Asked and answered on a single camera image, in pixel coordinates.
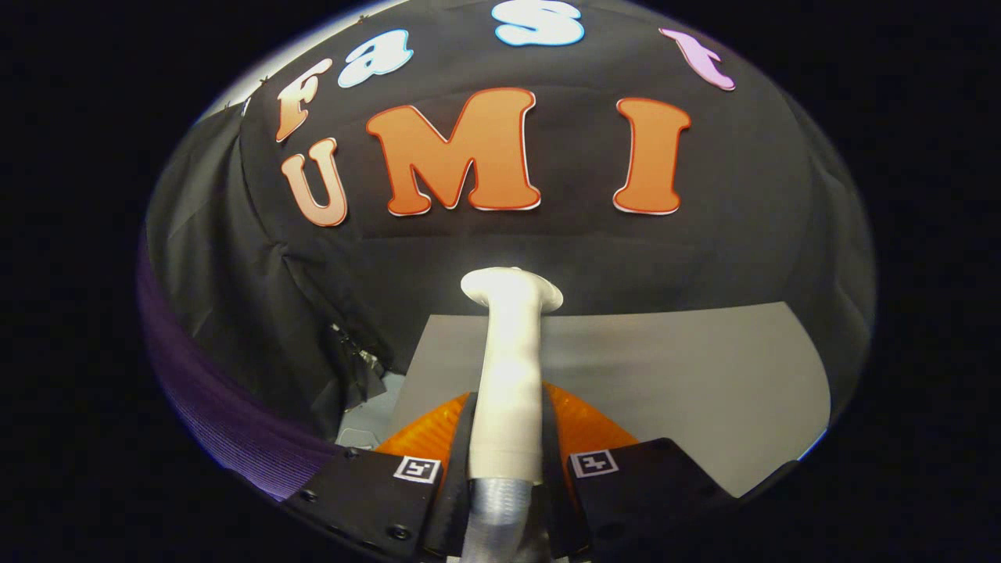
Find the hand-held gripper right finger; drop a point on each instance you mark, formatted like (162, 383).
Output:
(557, 485)

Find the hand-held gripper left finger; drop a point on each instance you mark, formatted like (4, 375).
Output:
(455, 477)

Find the white garment steamer head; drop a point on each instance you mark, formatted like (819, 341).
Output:
(508, 375)

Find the dark-topped white drawer cabinet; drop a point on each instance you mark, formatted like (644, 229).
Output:
(688, 375)

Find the black backdrop cloth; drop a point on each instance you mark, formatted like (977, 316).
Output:
(563, 250)

